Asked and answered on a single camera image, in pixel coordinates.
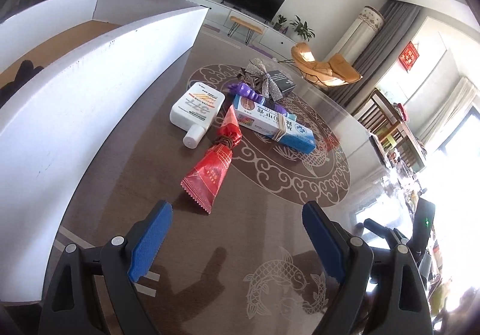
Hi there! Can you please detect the blue white toothpaste box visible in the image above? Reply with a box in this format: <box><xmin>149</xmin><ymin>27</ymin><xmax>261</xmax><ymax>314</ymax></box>
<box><xmin>232</xmin><ymin>95</ymin><xmax>317</xmax><ymax>154</ymax></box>

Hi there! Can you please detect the purple floor mat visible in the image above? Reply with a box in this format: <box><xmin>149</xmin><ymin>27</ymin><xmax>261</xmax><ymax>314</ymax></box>
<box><xmin>251</xmin><ymin>46</ymin><xmax>278</xmax><ymax>58</ymax></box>

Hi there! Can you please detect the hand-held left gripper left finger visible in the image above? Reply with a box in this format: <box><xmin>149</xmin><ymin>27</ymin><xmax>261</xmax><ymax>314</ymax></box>
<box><xmin>39</xmin><ymin>200</ymin><xmax>174</xmax><ymax>335</ymax></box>

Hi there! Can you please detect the purple teal plastic toy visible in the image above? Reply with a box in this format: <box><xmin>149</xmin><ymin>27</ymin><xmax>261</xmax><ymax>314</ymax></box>
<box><xmin>227</xmin><ymin>81</ymin><xmax>301</xmax><ymax>125</ymax></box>

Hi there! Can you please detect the white cardboard box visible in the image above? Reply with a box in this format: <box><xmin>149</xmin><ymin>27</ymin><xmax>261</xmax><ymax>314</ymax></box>
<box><xmin>0</xmin><ymin>0</ymin><xmax>209</xmax><ymax>306</ymax></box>

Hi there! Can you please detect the large potted green plant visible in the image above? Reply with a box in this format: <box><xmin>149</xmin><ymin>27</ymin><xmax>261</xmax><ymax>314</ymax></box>
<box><xmin>289</xmin><ymin>15</ymin><xmax>316</xmax><ymax>42</ymax></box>

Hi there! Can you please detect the white television cabinet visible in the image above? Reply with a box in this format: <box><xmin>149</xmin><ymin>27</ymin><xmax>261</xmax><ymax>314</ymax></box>
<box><xmin>163</xmin><ymin>0</ymin><xmax>301</xmax><ymax>52</ymax></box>

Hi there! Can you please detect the orange lounge chair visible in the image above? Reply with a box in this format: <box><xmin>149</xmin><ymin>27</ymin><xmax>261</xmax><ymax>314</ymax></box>
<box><xmin>290</xmin><ymin>42</ymin><xmax>364</xmax><ymax>88</ymax></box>

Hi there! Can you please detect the black rectangular box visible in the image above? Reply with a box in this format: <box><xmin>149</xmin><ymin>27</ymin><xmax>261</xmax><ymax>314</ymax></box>
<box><xmin>268</xmin><ymin>69</ymin><xmax>297</xmax><ymax>93</ymax></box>

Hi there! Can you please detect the rhinestone bow hair clip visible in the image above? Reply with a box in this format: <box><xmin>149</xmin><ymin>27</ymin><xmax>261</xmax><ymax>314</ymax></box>
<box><xmin>240</xmin><ymin>58</ymin><xmax>284</xmax><ymax>101</ymax></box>

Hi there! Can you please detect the orange bench stool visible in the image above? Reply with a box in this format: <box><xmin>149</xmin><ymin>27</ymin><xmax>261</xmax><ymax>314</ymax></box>
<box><xmin>227</xmin><ymin>16</ymin><xmax>265</xmax><ymax>46</ymax></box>

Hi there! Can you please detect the wooden chair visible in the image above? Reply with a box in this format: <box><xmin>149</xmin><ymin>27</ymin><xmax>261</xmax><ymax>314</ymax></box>
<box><xmin>354</xmin><ymin>89</ymin><xmax>428</xmax><ymax>170</ymax></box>

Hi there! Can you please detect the red foil packet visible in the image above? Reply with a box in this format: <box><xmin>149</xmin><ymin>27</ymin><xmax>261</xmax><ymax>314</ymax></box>
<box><xmin>181</xmin><ymin>105</ymin><xmax>242</xmax><ymax>215</ymax></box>

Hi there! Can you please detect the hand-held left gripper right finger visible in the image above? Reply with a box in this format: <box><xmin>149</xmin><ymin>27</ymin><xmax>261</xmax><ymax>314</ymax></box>
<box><xmin>302</xmin><ymin>201</ymin><xmax>432</xmax><ymax>335</ymax></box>

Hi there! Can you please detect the covered standing air conditioner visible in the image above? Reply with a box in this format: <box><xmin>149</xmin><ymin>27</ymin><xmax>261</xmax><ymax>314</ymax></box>
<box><xmin>324</xmin><ymin>5</ymin><xmax>385</xmax><ymax>65</ymax></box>

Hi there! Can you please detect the white sheer curtain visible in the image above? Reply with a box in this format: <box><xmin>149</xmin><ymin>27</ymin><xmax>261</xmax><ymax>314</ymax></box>
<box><xmin>418</xmin><ymin>76</ymin><xmax>479</xmax><ymax>146</ymax></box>

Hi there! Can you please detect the white plastic bottle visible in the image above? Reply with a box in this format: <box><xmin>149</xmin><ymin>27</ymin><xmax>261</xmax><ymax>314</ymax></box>
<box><xmin>169</xmin><ymin>82</ymin><xmax>226</xmax><ymax>150</ymax></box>

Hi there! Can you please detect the grey curtain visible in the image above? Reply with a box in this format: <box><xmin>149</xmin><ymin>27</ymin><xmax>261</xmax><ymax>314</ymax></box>
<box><xmin>326</xmin><ymin>0</ymin><xmax>421</xmax><ymax>110</ymax></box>

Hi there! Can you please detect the red wall decoration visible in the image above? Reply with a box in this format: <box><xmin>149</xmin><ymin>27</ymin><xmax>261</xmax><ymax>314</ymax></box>
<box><xmin>398</xmin><ymin>41</ymin><xmax>420</xmax><ymax>73</ymax></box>

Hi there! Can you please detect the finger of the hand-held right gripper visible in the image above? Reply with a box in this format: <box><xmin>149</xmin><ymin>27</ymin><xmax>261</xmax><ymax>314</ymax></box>
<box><xmin>363</xmin><ymin>218</ymin><xmax>410</xmax><ymax>245</ymax></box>

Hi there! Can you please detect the dark patterned desktop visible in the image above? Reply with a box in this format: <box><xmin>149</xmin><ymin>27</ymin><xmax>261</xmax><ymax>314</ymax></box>
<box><xmin>37</xmin><ymin>21</ymin><xmax>432</xmax><ymax>335</ymax></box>

